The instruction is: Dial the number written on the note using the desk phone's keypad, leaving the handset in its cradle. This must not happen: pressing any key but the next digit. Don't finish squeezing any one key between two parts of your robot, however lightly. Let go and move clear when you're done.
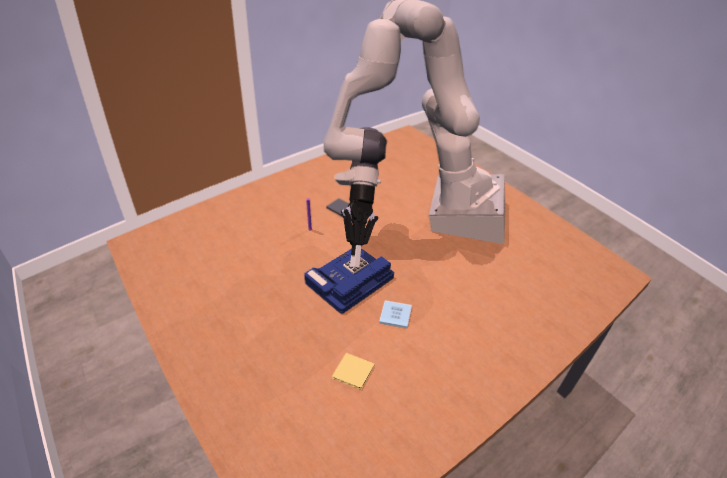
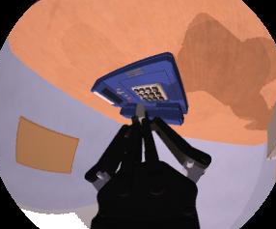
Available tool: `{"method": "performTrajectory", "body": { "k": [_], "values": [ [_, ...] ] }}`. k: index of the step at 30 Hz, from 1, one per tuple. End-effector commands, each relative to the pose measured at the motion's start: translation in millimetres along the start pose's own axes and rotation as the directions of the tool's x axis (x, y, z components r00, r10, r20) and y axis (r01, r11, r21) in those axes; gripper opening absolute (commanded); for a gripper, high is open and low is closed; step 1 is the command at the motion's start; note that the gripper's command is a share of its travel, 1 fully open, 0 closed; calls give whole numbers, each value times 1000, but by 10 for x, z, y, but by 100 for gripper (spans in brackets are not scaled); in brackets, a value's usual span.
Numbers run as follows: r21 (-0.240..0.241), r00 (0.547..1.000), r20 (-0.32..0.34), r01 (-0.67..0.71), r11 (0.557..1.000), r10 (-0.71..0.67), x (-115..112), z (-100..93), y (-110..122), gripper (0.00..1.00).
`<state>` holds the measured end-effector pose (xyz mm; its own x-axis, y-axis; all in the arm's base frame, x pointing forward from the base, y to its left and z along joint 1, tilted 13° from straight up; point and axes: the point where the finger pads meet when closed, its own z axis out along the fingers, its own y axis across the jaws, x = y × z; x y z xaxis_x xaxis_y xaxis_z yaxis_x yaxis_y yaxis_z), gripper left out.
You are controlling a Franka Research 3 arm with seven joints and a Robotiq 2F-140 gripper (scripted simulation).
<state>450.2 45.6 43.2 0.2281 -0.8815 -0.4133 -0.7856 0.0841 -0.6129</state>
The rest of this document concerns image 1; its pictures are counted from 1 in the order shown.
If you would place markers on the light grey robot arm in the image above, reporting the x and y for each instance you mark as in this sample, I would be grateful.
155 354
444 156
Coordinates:
463 185

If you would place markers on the yellow sticky note pad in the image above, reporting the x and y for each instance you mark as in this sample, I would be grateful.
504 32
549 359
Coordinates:
353 371

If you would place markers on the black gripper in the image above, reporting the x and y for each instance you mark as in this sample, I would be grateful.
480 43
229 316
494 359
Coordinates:
361 195

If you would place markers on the dark navy phone handset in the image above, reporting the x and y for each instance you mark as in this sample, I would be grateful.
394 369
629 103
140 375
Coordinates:
353 284

